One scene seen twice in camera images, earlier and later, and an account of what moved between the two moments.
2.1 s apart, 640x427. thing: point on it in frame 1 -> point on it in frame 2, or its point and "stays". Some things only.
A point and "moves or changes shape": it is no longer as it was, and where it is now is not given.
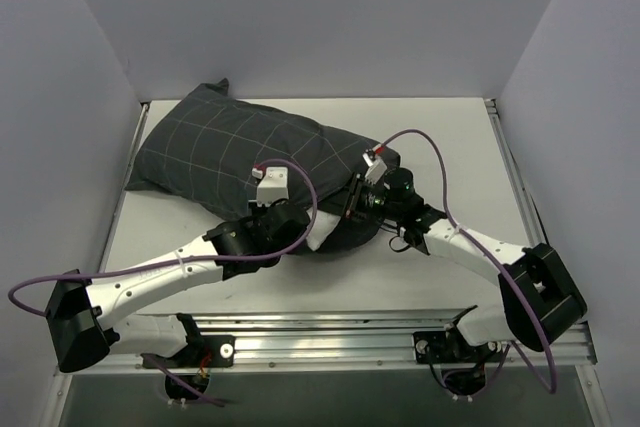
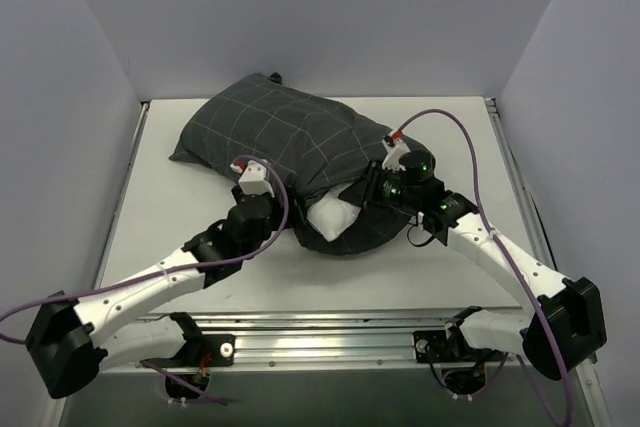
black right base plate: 449,346 stays
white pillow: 324,223 moves or changes shape
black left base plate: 202,352 stays
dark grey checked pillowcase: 201,150 moves or changes shape
